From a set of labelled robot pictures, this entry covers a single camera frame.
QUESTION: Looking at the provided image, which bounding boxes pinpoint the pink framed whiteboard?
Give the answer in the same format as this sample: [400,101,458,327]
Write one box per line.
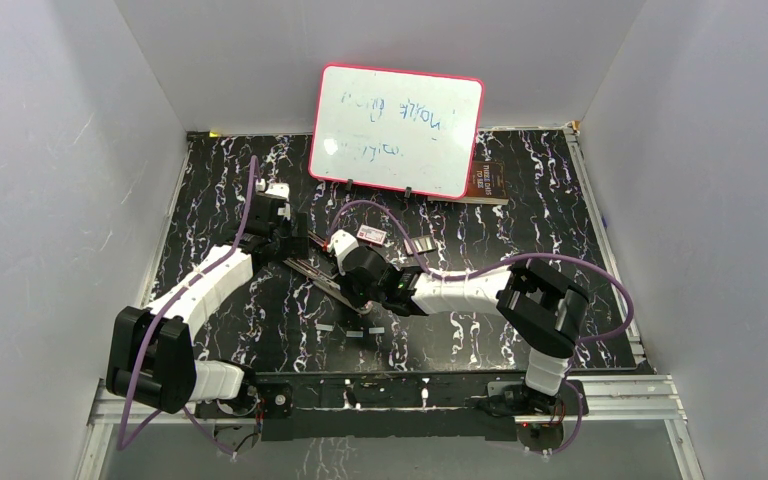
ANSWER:
[308,63,485,199]

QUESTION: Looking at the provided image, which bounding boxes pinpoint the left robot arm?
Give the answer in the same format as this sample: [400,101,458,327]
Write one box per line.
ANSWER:
[105,183,309,416]

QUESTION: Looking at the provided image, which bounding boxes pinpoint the cardboard staple box tray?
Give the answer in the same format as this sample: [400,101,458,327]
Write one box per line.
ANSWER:
[404,235,438,255]

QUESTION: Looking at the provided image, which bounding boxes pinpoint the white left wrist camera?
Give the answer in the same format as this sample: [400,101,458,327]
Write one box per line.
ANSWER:
[264,182,292,220]

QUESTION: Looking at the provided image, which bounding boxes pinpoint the red white staple box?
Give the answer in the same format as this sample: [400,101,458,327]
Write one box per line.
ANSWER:
[356,224,387,246]

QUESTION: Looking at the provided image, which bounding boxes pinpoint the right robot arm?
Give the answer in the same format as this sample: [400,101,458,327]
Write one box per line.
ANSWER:
[337,246,590,414]

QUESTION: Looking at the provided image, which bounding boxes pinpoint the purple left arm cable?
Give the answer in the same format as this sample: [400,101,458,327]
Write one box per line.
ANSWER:
[116,155,263,458]

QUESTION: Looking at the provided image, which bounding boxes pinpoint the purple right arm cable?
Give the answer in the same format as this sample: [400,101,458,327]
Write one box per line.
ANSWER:
[327,199,636,458]

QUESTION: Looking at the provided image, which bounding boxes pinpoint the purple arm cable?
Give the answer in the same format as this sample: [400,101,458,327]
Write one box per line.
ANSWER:
[116,155,263,458]
[327,199,636,458]

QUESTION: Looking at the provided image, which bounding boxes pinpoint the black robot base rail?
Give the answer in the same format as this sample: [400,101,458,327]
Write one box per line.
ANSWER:
[196,371,588,446]

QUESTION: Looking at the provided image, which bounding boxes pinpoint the brown Three Days book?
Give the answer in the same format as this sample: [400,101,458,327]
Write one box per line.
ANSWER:
[462,160,509,206]

